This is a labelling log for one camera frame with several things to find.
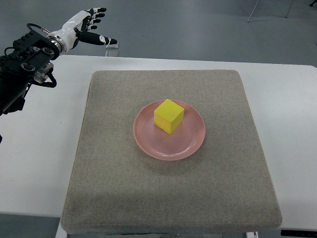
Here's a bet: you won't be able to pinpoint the metal chair legs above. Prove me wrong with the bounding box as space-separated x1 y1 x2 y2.
246 0 317 23

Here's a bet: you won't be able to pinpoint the beige fabric mat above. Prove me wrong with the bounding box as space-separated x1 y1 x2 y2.
61 69 282 235

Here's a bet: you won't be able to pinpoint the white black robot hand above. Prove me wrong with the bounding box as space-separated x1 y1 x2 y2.
47 7 117 54

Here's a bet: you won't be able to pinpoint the lower floor outlet plate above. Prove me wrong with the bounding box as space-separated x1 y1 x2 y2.
105 51 118 57

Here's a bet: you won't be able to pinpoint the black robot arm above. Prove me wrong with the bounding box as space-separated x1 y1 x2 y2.
0 23 62 115

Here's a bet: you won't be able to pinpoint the pink plate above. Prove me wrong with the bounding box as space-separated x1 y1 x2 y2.
133 99 207 161

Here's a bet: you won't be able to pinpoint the yellow foam block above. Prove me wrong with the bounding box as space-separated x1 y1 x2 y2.
154 99 185 134

